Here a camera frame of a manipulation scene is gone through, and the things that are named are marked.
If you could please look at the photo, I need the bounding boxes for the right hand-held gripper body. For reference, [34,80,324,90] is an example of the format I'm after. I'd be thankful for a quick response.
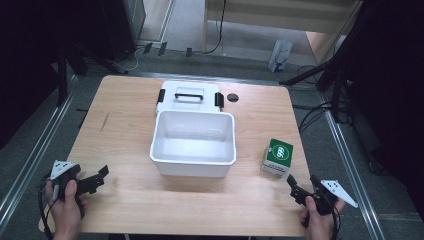
[290,179,360,216]

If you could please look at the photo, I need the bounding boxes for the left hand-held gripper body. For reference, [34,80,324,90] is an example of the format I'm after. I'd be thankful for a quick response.
[49,159,101,202]

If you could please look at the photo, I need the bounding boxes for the green and white carton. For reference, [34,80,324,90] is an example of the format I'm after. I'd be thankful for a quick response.
[259,138,295,178]

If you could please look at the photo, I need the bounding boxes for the white plastic storage box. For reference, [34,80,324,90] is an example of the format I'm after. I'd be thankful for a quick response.
[149,109,238,179]

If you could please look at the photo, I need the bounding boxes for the person's right hand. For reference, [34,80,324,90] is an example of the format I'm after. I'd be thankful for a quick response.
[299,195,347,240]

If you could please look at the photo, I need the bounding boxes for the person's left hand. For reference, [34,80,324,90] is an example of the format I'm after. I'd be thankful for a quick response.
[44,179,90,240]

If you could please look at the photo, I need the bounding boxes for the black metal stand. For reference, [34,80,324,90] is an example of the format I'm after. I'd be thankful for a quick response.
[54,41,88,108]

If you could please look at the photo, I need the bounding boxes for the black tripod stand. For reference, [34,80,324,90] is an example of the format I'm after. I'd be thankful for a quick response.
[279,49,354,124]

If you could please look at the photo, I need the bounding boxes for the white paper bag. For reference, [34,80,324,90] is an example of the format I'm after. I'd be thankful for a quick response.
[267,38,294,74]

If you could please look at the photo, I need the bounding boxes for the dark cabinet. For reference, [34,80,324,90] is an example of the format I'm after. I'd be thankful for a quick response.
[99,0,148,63]

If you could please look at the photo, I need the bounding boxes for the light wooden furniture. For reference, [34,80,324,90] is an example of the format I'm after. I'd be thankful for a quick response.
[201,0,365,66]

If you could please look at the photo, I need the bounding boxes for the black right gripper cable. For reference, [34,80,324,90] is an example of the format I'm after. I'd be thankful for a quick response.
[328,205,342,240]

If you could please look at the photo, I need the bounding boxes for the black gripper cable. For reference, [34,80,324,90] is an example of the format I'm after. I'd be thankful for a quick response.
[36,173,56,240]
[328,205,342,240]

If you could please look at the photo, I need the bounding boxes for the metal floor rail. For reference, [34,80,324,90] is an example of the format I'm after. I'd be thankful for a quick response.
[318,91,389,240]
[0,74,79,231]

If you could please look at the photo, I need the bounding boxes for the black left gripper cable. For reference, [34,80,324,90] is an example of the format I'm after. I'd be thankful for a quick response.
[36,173,56,240]

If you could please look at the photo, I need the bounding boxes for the black floor cables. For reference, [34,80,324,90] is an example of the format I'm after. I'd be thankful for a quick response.
[291,64,338,134]

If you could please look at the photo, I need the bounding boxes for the white floor cable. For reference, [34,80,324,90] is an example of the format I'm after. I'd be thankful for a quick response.
[113,45,143,74]

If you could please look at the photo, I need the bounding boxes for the white lid with black handle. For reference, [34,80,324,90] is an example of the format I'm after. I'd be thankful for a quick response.
[155,80,225,115]

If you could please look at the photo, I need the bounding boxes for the black hanging cable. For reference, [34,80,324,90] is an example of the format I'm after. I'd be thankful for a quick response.
[201,0,228,55]

